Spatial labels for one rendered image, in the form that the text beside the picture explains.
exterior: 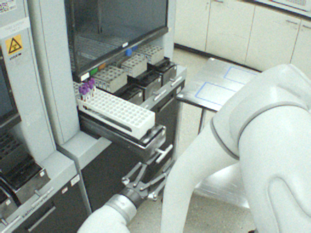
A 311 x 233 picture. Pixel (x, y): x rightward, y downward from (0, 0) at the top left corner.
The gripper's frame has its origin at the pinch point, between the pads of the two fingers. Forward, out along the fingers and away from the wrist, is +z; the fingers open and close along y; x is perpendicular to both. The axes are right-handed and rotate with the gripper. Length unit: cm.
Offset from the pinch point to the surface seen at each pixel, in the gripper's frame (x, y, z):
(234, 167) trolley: 47, -17, 58
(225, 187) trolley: 47, -18, 41
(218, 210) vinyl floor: 75, -19, 45
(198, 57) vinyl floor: 75, 85, 229
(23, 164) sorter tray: -7.5, 32.4, -33.3
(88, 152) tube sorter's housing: 3.0, 26.5, -8.7
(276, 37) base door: 21, 0, 233
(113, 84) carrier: -11.6, 34.0, 16.6
